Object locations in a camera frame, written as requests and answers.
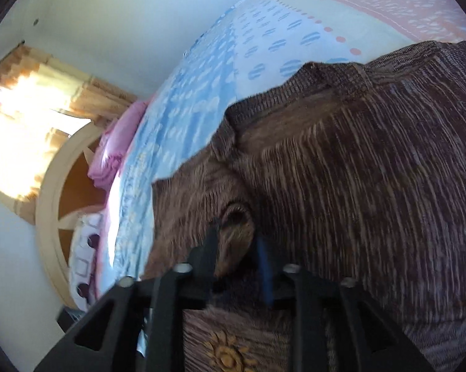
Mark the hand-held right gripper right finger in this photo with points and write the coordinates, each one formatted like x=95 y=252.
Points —
x=264 y=271

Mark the pink pillow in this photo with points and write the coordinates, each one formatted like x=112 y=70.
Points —
x=116 y=143

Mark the round wooden headboard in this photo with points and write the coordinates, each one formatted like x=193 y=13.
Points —
x=47 y=201

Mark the brown knit sweater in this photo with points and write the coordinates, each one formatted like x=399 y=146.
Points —
x=353 y=162

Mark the dark box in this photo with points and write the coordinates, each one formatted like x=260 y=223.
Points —
x=70 y=319

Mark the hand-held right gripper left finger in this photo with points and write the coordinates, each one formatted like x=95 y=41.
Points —
x=206 y=257

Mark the blue and pink dotted bedsheet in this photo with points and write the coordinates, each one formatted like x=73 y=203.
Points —
x=202 y=85

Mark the white pillow with purple squares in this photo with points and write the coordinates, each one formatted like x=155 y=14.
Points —
x=81 y=263

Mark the yellow curtain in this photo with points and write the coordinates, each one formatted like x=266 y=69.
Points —
x=19 y=124

